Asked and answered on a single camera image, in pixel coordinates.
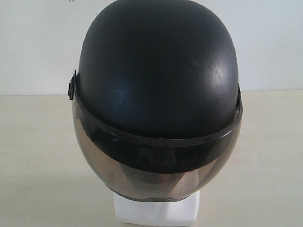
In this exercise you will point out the black helmet with visor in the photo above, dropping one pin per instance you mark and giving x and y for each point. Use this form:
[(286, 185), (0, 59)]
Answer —
[(156, 101)]

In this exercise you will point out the white mannequin head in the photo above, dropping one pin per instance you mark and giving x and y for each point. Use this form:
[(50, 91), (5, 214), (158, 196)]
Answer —
[(158, 214)]

